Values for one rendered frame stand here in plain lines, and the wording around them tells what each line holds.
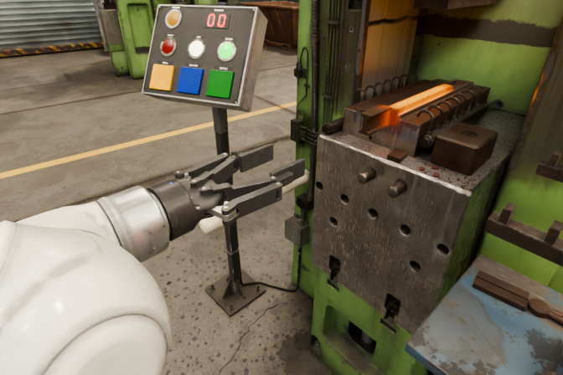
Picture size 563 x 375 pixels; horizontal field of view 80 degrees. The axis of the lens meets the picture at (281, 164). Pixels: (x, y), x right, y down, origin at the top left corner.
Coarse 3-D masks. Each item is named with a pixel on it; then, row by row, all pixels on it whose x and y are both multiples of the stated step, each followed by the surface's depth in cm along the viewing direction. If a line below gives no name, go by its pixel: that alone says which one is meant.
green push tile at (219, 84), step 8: (216, 72) 95; (224, 72) 94; (232, 72) 93; (216, 80) 94; (224, 80) 94; (232, 80) 93; (208, 88) 95; (216, 88) 94; (224, 88) 94; (216, 96) 94; (224, 96) 93
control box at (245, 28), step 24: (168, 24) 102; (192, 24) 99; (216, 24) 96; (240, 24) 94; (264, 24) 98; (216, 48) 96; (240, 48) 93; (240, 72) 93; (168, 96) 101; (192, 96) 98; (240, 96) 93
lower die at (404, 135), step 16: (432, 80) 105; (448, 80) 105; (464, 80) 101; (384, 96) 94; (400, 96) 90; (448, 96) 90; (352, 112) 84; (416, 112) 79; (432, 112) 79; (352, 128) 86; (400, 128) 76; (416, 128) 73; (432, 128) 77; (384, 144) 80; (400, 144) 77; (416, 144) 74
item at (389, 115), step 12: (444, 84) 95; (420, 96) 84; (432, 96) 86; (384, 108) 73; (396, 108) 76; (408, 108) 79; (372, 120) 71; (384, 120) 75; (396, 120) 75; (360, 132) 72; (372, 132) 72
